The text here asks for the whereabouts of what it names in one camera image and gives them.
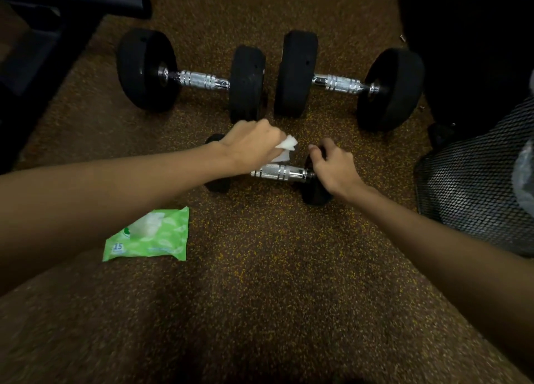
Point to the person's right hand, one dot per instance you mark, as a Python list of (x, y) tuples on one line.
[(340, 173)]

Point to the person's left hand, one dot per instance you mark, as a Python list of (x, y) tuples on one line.
[(250, 148)]

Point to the white wet wipe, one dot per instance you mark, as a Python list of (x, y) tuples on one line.
[(288, 146)]

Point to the small black chrome dumbbell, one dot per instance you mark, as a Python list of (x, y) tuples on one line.
[(279, 173)]

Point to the large black chrome dumbbell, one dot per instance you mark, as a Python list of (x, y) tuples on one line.
[(294, 75)]

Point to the green wet wipes packet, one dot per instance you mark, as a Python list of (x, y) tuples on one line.
[(167, 242)]

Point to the medium black chrome dumbbell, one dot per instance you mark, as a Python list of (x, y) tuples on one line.
[(144, 70)]

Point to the person's right forearm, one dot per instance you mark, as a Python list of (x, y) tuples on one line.
[(450, 267)]

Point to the person's left forearm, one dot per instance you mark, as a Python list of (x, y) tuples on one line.
[(92, 212)]

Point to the black mesh waste basket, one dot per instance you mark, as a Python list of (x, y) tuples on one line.
[(463, 196)]

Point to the black bulky equipment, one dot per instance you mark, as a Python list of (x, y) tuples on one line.
[(471, 50)]

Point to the clear plastic bin liner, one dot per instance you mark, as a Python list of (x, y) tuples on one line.
[(525, 175)]

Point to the black metal bench frame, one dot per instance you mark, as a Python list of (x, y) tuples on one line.
[(33, 70)]

